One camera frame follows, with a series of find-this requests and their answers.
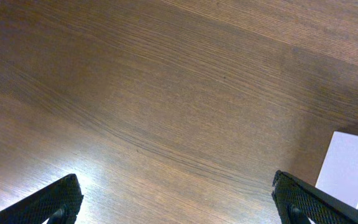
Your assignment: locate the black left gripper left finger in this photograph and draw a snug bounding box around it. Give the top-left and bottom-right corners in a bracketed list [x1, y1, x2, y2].
[0, 174, 83, 224]

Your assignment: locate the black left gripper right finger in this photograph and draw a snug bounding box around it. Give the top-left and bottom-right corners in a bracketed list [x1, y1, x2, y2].
[272, 170, 358, 224]

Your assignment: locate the white cardboard box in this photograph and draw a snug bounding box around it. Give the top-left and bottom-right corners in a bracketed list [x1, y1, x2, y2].
[315, 131, 358, 209]

